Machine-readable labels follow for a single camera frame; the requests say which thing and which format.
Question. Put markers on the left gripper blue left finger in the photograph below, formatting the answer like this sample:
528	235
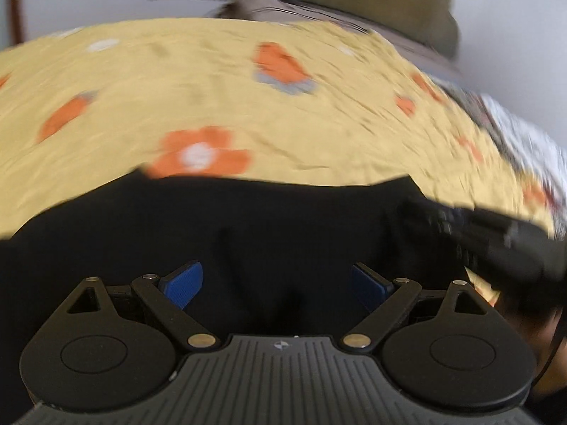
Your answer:
166	298

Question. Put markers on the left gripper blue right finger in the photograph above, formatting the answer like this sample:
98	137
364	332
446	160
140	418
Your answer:
388	303

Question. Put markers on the person right hand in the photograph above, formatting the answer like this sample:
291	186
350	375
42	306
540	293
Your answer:
538	328

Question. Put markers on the striped brown pillow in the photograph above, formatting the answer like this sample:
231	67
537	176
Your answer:
293	11

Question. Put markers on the yellow carrot print quilt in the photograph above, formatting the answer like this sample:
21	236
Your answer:
302	104

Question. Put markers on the brown wooden door frame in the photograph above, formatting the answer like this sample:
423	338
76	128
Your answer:
15	21

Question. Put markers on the black pants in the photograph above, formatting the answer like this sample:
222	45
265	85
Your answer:
276	257

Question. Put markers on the patterned clothes pile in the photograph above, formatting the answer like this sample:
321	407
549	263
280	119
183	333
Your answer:
527	146

